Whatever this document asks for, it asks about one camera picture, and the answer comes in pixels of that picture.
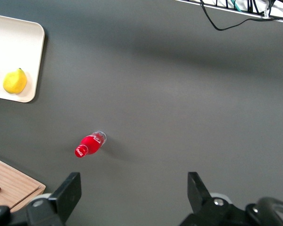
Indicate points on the white table edge rail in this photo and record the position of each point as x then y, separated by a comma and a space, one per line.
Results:
226, 7

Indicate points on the wooden drawer front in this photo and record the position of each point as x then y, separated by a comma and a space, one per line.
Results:
9, 179

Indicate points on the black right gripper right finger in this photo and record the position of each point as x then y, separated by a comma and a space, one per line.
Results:
197, 193

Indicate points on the cream plastic tray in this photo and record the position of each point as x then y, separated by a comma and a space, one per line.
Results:
11, 44

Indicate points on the yellow lemon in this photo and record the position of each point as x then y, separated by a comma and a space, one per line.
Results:
14, 81

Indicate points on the red soda bottle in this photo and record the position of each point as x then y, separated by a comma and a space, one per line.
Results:
90, 144

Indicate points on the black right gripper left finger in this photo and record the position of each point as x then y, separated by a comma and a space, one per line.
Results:
69, 193

